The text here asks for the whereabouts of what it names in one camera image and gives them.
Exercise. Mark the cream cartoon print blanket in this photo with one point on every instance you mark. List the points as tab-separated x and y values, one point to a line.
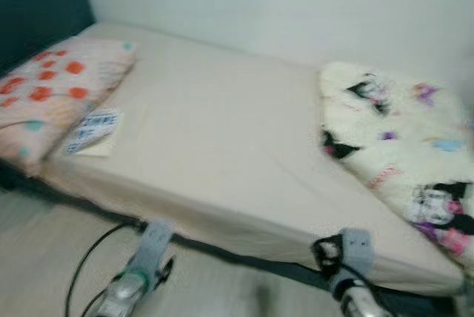
400	132

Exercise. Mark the blue white paperback book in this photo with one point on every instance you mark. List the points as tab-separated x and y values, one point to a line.
92	132

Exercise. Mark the pink spotted pillow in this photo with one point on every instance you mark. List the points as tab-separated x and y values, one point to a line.
52	102

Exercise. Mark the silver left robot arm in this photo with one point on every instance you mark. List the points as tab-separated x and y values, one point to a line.
126	293

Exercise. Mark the beige sheeted bed mattress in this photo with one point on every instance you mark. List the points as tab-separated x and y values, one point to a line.
222	147

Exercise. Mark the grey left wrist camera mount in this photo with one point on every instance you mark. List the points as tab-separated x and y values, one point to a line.
153	247

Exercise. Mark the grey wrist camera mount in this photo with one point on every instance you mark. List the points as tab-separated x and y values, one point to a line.
357	252
153	247

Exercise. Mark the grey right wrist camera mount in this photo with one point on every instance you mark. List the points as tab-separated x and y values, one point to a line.
357	252

